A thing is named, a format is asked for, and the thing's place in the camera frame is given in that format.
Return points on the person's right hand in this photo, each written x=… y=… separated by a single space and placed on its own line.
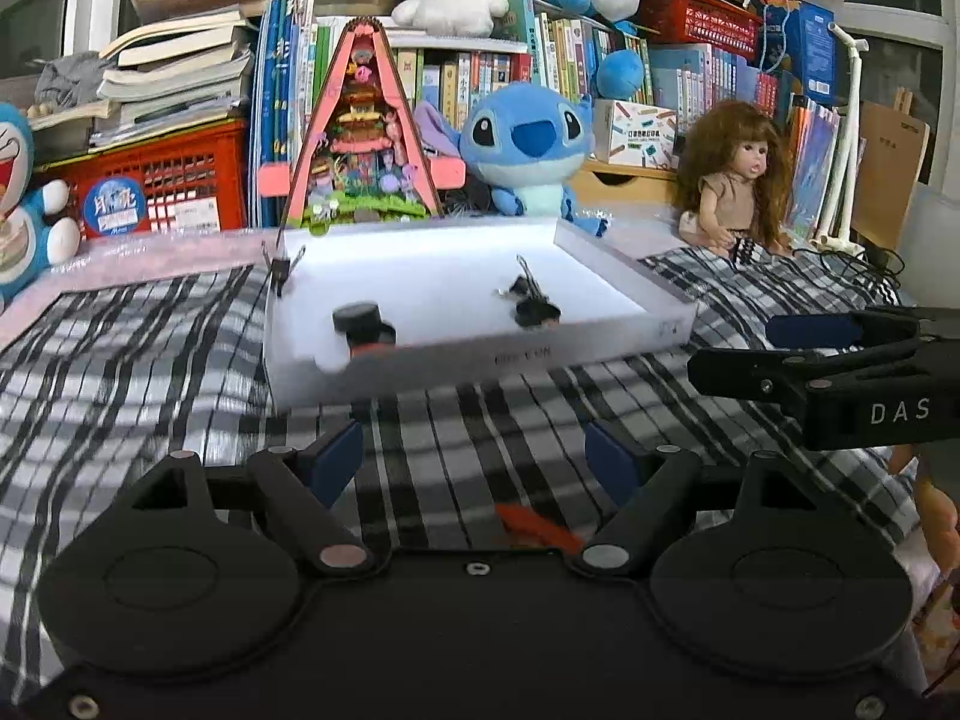
x=937 y=521

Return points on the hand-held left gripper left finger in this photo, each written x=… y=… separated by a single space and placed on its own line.
x=334 y=457

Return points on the red plastic crate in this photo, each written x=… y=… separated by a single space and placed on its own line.
x=172 y=180

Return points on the blue thin picture books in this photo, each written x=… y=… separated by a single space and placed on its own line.
x=281 y=90

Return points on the brown cardboard board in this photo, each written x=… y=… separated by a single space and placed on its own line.
x=892 y=165

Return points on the red hair clip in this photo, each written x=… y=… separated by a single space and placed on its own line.
x=536 y=525

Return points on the white cardboard box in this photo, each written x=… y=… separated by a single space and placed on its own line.
x=450 y=292

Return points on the red plastic basket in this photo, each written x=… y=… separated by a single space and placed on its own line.
x=701 y=19

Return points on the white lamp stand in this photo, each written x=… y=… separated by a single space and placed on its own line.
x=844 y=135

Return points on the leaning picture books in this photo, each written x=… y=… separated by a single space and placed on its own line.
x=814 y=165

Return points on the blue box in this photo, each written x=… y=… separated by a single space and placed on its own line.
x=799 y=37

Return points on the black white plaid blanket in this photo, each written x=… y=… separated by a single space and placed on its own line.
x=150 y=360

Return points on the row of colourful books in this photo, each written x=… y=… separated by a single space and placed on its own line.
x=570 y=52

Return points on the small black binder clip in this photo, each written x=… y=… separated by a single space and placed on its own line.
x=281 y=264

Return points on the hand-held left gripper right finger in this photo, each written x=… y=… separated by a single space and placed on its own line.
x=607 y=457

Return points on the brown haired doll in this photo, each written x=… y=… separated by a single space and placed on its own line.
x=739 y=172

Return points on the black round disc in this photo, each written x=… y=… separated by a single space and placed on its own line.
x=361 y=321

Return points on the large black binder clip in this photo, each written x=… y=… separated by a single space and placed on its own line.
x=525 y=283

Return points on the blue alien plush toy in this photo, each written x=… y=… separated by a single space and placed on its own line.
x=529 y=142

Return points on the grey cloth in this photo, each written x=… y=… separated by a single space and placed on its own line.
x=71 y=79

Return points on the wooden drawer box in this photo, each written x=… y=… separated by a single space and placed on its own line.
x=622 y=184

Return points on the blue round plush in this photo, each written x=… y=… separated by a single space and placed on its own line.
x=619 y=73

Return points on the blue robot cat plush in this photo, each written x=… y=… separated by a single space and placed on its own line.
x=22 y=225

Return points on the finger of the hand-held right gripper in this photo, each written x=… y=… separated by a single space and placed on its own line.
x=814 y=330
x=750 y=375

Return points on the pink triangular miniature house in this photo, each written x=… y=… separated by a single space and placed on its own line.
x=360 y=135

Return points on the white pencil print carton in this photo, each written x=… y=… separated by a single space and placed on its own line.
x=637 y=131

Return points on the stack of open books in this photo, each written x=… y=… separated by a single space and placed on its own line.
x=180 y=52

